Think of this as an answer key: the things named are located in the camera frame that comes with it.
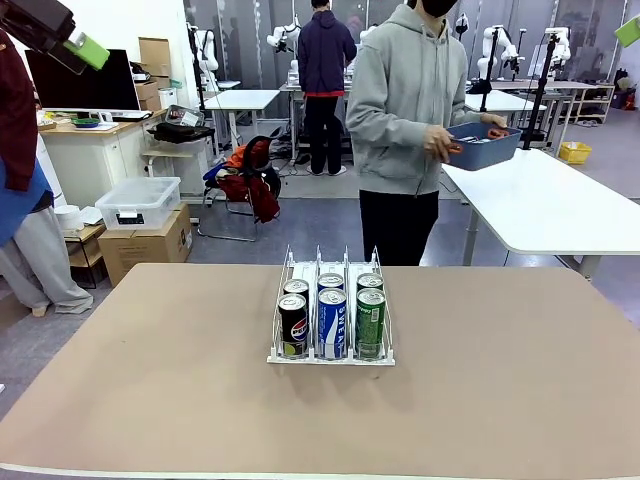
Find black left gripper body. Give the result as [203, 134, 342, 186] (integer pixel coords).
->
[0, 0, 77, 54]

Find blue bin orange handles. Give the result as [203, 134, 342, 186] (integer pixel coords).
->
[446, 123, 523, 172]

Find person's right forearm gray sleeve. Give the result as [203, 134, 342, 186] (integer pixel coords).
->
[345, 102, 432, 154]

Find person's left forearm gray sleeve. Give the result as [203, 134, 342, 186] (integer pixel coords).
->
[451, 97, 485, 127]

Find person's right hand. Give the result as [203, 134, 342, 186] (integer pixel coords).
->
[423, 124, 464, 163]

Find black computer monitor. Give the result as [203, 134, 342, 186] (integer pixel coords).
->
[24, 48, 142, 112]

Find tall cardboard box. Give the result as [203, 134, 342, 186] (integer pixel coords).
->
[138, 36, 172, 79]

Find small cardboard box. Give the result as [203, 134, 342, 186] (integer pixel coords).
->
[133, 79, 162, 112]

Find wooden shelf unit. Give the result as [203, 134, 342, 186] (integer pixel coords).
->
[573, 82, 616, 125]

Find black tripod stand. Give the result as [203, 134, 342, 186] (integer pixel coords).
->
[522, 29, 560, 151]

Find white office desk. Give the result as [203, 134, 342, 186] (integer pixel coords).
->
[37, 109, 167, 209]

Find clear plastic packet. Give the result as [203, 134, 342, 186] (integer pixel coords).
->
[164, 104, 205, 128]

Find person in maroon sweater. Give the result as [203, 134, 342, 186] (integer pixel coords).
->
[0, 29, 95, 317]

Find black bag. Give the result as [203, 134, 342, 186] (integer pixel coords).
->
[147, 122, 216, 145]

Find small white side table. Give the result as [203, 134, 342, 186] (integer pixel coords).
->
[141, 141, 211, 197]

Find yellow plastic crate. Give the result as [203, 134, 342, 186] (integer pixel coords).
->
[558, 141, 593, 165]

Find clear plastic storage box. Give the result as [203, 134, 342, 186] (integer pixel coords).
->
[94, 176, 182, 231]

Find white lab table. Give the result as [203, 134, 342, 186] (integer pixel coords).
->
[203, 88, 282, 151]

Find white paper roll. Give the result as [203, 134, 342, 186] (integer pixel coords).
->
[53, 204, 85, 232]

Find large white table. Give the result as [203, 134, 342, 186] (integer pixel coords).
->
[442, 148, 640, 280]

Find black face mask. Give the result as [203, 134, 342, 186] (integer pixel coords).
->
[418, 0, 460, 20]

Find large brown cardboard box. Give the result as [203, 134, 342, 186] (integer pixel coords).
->
[97, 202, 194, 288]

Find person in navy hoodie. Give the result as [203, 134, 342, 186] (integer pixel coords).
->
[297, 0, 359, 177]

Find person in gray hoodie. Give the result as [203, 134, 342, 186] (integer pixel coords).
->
[345, 0, 484, 267]

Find black Pepsi can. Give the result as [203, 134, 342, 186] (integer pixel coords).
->
[282, 278, 311, 302]
[277, 293, 310, 357]

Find green soda can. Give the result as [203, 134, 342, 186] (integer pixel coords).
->
[355, 287, 387, 360]
[355, 272, 385, 293]

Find metal frame chair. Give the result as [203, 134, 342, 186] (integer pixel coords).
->
[197, 134, 282, 244]

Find white wire can dispenser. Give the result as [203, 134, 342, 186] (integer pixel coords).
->
[266, 243, 398, 367]

